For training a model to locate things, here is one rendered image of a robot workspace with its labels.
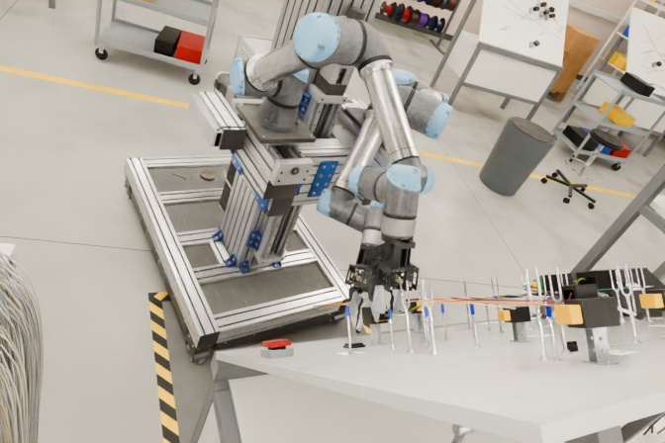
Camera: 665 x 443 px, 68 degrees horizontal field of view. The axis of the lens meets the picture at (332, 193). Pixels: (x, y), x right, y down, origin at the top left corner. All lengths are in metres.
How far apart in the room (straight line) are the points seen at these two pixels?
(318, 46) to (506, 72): 4.98
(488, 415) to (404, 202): 0.62
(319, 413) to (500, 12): 5.23
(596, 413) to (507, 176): 4.22
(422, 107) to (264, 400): 0.95
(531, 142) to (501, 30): 1.86
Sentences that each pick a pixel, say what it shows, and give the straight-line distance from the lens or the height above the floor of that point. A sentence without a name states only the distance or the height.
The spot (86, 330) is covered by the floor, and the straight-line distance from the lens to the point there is 2.48.
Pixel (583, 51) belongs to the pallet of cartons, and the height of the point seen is 0.81.
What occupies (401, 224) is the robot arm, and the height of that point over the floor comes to 1.41.
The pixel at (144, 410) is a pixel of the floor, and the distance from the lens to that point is 2.28.
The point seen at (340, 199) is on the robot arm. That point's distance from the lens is 1.43.
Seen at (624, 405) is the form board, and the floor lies 1.67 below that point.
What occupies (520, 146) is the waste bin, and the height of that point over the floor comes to 0.51.
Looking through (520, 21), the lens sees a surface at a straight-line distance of 6.24.
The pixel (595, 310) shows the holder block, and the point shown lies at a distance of 0.80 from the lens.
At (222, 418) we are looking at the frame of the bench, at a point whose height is 0.80.
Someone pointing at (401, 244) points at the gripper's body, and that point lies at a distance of 1.06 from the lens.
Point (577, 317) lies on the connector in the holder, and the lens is 0.79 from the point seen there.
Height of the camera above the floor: 1.99
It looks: 33 degrees down
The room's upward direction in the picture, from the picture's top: 23 degrees clockwise
